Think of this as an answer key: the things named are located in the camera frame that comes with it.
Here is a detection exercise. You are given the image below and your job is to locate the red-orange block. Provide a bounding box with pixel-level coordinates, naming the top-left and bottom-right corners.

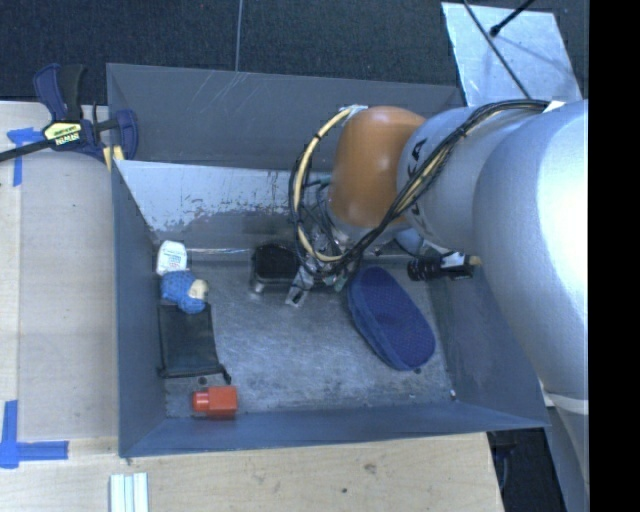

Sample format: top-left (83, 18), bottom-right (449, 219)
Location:
top-left (191, 384), bottom-right (239, 421)

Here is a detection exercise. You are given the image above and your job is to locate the blue oval zip case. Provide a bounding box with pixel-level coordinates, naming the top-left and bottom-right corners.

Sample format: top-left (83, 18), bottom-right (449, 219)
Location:
top-left (345, 264), bottom-right (437, 373)

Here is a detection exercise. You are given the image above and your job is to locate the black flat pouch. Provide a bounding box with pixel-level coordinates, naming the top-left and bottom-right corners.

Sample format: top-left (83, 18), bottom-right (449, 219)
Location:
top-left (155, 299), bottom-right (233, 385)

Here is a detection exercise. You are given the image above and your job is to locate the black boxy object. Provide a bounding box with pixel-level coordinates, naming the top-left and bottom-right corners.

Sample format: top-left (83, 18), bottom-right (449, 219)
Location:
top-left (248, 242), bottom-right (304, 295)

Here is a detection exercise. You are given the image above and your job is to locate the pale wood board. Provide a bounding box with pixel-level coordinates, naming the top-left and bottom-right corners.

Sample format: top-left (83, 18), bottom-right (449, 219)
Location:
top-left (17, 154), bottom-right (121, 442)

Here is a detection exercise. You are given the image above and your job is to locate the small white bottle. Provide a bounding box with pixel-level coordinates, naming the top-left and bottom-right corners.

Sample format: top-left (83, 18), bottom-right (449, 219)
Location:
top-left (155, 239), bottom-right (189, 277)

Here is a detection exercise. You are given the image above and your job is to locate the grey metal bin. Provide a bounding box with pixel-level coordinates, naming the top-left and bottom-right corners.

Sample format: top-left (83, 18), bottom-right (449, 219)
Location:
top-left (104, 62), bottom-right (552, 459)

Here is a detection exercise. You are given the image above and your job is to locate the blue toy figure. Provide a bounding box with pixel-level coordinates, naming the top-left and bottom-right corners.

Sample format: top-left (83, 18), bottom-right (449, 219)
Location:
top-left (159, 269), bottom-right (211, 316)

